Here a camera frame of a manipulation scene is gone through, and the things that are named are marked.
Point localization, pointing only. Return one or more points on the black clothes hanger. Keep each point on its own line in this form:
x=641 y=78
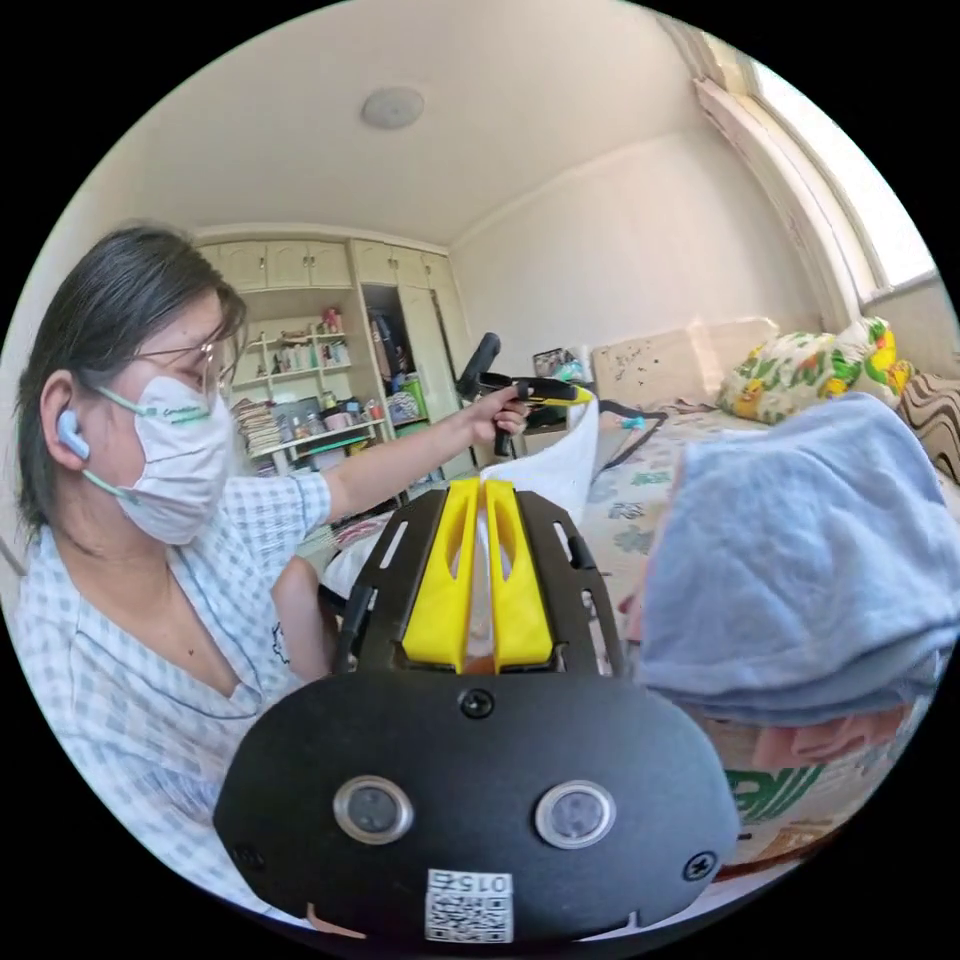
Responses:
x=637 y=439

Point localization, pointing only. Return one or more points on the round ceiling lamp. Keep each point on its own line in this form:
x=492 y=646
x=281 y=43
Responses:
x=391 y=107

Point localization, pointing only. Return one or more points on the pile of clothes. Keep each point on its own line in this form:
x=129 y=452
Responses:
x=787 y=540

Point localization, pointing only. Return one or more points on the bed with printed sheet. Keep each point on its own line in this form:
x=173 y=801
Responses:
x=637 y=517

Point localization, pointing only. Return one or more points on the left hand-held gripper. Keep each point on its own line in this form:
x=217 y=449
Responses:
x=501 y=382

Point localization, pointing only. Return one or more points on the person's left hand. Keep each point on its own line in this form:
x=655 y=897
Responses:
x=489 y=418

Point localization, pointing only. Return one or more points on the cream cupboard with shelves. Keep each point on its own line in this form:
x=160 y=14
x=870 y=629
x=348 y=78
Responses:
x=330 y=352

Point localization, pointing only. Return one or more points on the person's left forearm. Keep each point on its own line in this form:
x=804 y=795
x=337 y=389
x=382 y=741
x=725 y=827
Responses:
x=397 y=469

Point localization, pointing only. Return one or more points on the person's body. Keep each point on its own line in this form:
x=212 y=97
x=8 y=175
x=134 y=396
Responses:
x=112 y=637

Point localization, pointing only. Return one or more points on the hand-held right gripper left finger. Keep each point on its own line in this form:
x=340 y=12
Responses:
x=439 y=592

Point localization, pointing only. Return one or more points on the window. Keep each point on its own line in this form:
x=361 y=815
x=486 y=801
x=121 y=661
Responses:
x=847 y=172

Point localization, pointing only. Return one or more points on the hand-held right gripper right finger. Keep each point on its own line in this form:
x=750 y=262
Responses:
x=519 y=600

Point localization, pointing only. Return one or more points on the flower print pillow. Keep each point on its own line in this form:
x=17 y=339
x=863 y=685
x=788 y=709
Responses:
x=870 y=360
x=776 y=375

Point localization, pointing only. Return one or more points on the brown striped blanket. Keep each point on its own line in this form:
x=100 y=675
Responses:
x=934 y=420

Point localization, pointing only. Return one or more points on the person's right forearm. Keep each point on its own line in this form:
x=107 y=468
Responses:
x=304 y=622

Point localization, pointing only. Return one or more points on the white short sleeve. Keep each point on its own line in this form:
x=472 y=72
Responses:
x=555 y=472

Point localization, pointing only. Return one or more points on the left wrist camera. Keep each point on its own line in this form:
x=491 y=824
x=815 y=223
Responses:
x=480 y=364

